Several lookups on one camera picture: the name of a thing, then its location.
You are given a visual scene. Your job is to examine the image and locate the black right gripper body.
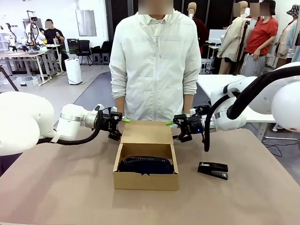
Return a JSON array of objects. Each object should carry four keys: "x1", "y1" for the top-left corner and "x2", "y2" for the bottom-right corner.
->
[{"x1": 185, "y1": 114, "x2": 207, "y2": 139}]

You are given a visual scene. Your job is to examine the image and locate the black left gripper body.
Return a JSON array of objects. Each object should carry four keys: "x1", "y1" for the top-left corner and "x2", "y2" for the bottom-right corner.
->
[{"x1": 95, "y1": 111, "x2": 123, "y2": 136}]

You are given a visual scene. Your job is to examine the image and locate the navy blue fabric bag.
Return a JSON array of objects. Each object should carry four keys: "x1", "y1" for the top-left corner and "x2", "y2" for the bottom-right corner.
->
[{"x1": 117, "y1": 156, "x2": 175, "y2": 176}]

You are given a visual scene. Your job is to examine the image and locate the person's right forearm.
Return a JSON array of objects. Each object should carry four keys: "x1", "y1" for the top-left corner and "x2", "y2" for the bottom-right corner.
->
[{"x1": 114, "y1": 96, "x2": 127, "y2": 113}]

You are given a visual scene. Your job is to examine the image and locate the person's left forearm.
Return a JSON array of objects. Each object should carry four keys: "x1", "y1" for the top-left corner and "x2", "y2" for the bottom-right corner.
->
[{"x1": 183, "y1": 94, "x2": 194, "y2": 114}]

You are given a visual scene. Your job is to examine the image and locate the brown cardboard box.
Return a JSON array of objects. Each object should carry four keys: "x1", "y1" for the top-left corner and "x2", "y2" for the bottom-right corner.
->
[{"x1": 112, "y1": 120, "x2": 180, "y2": 191}]

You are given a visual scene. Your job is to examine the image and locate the black bag on floor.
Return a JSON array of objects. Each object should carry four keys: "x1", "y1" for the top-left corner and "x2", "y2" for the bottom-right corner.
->
[{"x1": 194, "y1": 105, "x2": 213, "y2": 117}]

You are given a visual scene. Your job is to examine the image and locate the black stapler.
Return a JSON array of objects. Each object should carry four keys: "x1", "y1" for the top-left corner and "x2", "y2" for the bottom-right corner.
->
[{"x1": 197, "y1": 161, "x2": 229, "y2": 180}]

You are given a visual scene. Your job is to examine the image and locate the person in white jacket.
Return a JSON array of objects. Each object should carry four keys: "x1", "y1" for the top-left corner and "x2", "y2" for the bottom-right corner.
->
[{"x1": 109, "y1": 10, "x2": 202, "y2": 122}]

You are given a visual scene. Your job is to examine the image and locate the white air purifier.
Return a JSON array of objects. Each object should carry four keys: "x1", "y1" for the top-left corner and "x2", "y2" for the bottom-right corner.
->
[{"x1": 64, "y1": 58, "x2": 83, "y2": 85}]

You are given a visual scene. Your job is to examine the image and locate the black office chair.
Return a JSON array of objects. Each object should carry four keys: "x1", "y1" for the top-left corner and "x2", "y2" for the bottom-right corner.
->
[{"x1": 76, "y1": 39, "x2": 93, "y2": 66}]

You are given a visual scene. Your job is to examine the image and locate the grey background workbench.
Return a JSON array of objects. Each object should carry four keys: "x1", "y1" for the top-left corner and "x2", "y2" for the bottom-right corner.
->
[{"x1": 0, "y1": 43, "x2": 63, "y2": 86}]

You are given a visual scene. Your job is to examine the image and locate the mannequin in beige jacket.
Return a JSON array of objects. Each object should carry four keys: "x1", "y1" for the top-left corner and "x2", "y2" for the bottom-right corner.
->
[{"x1": 217, "y1": 1, "x2": 250, "y2": 75}]

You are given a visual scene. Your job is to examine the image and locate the person in black shirt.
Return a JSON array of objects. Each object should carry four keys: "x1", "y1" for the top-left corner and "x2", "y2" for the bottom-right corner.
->
[{"x1": 41, "y1": 19, "x2": 69, "y2": 71}]

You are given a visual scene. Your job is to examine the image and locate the black tripod leg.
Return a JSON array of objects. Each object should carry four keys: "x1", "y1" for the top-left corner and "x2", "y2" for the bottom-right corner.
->
[{"x1": 0, "y1": 65, "x2": 19, "y2": 92}]

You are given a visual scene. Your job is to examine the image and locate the bald tan mannequin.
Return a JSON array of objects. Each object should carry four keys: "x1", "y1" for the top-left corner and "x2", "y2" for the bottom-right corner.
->
[{"x1": 187, "y1": 2, "x2": 197, "y2": 18}]

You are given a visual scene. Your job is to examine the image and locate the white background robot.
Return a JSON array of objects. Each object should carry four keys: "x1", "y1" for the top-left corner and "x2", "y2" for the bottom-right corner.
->
[{"x1": 24, "y1": 10, "x2": 46, "y2": 50}]

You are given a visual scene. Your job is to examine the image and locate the mannequin with bucket hat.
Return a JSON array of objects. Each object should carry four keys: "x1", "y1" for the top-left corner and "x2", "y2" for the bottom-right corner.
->
[{"x1": 273, "y1": 5, "x2": 300, "y2": 65}]

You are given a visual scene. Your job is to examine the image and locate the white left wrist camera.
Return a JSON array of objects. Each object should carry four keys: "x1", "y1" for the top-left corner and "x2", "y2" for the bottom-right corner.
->
[{"x1": 93, "y1": 103, "x2": 118, "y2": 113}]

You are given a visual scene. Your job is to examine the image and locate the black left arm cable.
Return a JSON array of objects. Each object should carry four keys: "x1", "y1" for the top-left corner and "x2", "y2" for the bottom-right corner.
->
[{"x1": 37, "y1": 106, "x2": 113, "y2": 146}]

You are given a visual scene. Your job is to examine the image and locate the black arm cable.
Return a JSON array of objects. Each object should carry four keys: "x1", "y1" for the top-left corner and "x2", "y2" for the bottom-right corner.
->
[
  {"x1": 201, "y1": 67, "x2": 300, "y2": 152},
  {"x1": 37, "y1": 106, "x2": 113, "y2": 146}
]

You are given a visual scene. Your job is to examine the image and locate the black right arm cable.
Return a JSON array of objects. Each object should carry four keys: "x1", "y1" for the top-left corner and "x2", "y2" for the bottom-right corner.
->
[{"x1": 201, "y1": 67, "x2": 300, "y2": 152}]

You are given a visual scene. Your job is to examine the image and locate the black floor cable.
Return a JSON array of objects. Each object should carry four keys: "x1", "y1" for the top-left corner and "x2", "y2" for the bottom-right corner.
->
[{"x1": 262, "y1": 138, "x2": 300, "y2": 157}]

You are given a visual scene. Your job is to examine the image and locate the grey wall panel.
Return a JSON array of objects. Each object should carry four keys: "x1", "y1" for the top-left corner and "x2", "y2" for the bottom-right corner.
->
[{"x1": 75, "y1": 9, "x2": 97, "y2": 37}]

